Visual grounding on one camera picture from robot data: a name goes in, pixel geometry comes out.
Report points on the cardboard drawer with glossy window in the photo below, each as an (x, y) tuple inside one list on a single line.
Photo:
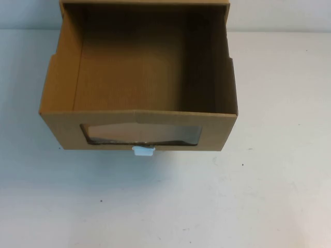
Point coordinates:
[(129, 77)]

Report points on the brown cardboard shoe box shell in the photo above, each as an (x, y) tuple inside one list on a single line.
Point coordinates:
[(227, 10)]

